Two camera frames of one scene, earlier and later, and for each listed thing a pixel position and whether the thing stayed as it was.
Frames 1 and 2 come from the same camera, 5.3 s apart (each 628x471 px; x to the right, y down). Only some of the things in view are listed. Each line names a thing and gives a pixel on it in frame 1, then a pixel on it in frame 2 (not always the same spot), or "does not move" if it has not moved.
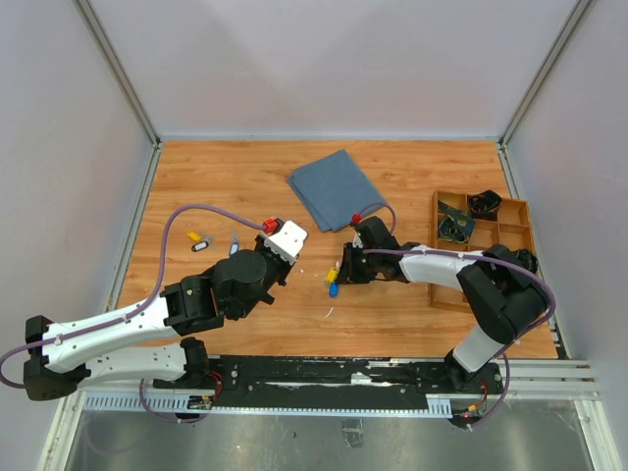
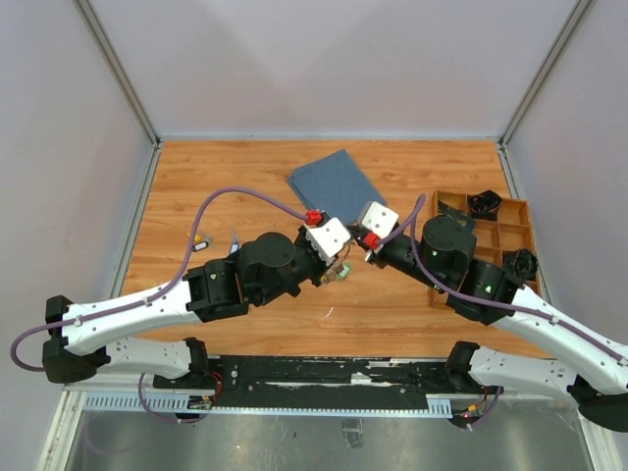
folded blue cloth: (334, 189) does not move
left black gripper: (261, 246) to (322, 268)
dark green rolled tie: (528, 259) does not move
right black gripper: (348, 273) to (376, 256)
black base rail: (338, 383) does not move
